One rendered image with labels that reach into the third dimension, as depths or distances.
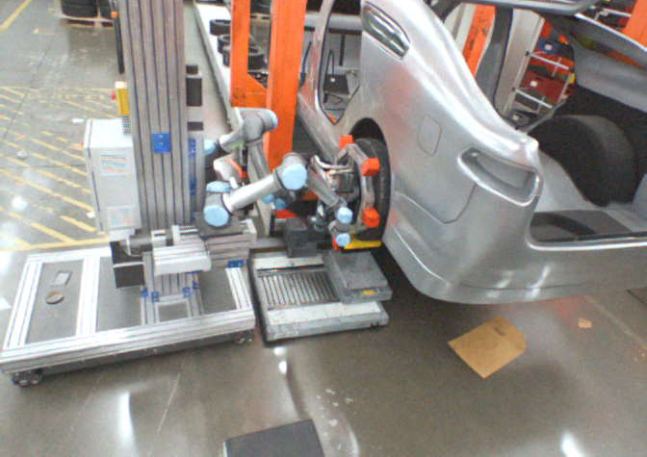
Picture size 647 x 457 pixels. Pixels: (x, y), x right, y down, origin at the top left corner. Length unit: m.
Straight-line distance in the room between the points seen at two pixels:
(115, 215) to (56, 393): 0.98
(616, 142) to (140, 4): 2.91
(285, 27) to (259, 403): 2.12
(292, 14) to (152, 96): 0.99
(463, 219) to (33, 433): 2.23
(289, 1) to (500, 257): 1.77
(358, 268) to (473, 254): 1.28
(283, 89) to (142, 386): 1.89
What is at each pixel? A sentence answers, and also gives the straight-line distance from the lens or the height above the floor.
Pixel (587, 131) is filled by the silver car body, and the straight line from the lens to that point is 3.46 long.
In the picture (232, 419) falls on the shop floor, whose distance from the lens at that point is 2.55.
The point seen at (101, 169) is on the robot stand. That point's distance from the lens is 2.28.
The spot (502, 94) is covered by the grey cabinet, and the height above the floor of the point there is 0.51.
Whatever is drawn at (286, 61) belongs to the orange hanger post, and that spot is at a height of 1.51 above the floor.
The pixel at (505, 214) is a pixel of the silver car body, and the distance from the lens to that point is 1.90.
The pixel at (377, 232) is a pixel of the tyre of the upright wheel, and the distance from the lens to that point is 2.62.
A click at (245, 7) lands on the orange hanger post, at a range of 4.66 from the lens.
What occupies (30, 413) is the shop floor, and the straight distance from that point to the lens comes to 2.77.
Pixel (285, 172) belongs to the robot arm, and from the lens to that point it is 2.01.
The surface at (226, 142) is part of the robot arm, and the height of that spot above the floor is 1.06.
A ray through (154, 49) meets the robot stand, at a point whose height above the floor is 1.66.
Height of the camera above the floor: 2.16
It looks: 32 degrees down
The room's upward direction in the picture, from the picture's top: 9 degrees clockwise
